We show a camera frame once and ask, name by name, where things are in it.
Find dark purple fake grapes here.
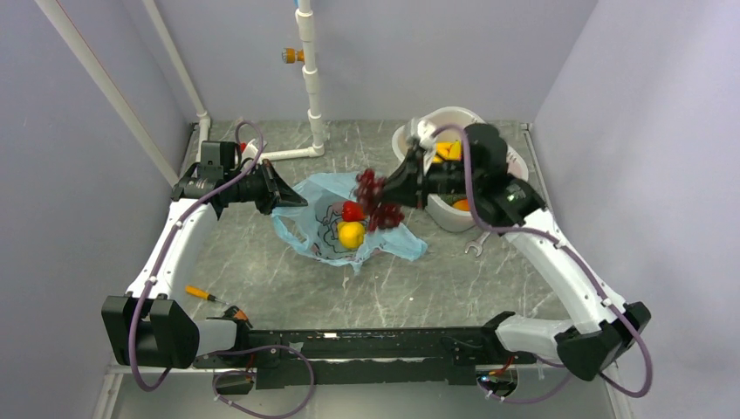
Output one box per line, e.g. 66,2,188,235
353,168,405,232

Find light blue plastic bag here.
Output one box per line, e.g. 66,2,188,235
271,172,428,272

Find yellow fake banana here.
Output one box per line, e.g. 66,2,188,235
433,141,463,163

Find silver open-end wrench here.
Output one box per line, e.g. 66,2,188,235
464,231,490,258

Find orange handled screwdriver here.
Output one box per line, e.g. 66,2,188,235
185,285,227,305

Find white plastic basket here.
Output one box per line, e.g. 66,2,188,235
391,106,534,233

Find white PVC pipe frame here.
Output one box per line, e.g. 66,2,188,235
8,1,308,194

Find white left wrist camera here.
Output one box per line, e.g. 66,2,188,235
237,138,260,171

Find red fake strawberry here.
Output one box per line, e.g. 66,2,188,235
341,201,367,223

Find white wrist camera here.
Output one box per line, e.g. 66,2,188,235
405,118,437,151
237,138,260,171

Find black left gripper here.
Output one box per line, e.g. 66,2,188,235
225,159,308,216

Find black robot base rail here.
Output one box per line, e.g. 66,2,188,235
193,326,535,389

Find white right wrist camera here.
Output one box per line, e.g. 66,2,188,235
405,118,437,151

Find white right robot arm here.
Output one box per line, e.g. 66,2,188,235
380,120,652,381

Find orange pipe valve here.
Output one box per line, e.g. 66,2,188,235
282,48,305,65

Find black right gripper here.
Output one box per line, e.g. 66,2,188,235
373,147,482,210

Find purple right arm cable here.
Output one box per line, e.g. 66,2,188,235
430,124,654,405

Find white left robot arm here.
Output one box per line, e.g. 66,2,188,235
101,141,307,368

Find yellow fake lemon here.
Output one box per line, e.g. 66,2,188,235
337,222,366,251

